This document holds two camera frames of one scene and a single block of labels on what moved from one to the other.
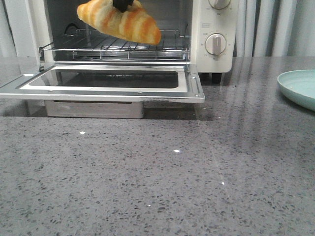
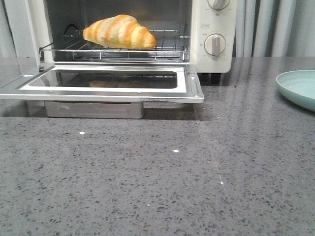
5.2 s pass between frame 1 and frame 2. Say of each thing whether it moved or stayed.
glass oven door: stayed
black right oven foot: stayed
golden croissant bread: moved
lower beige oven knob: stayed
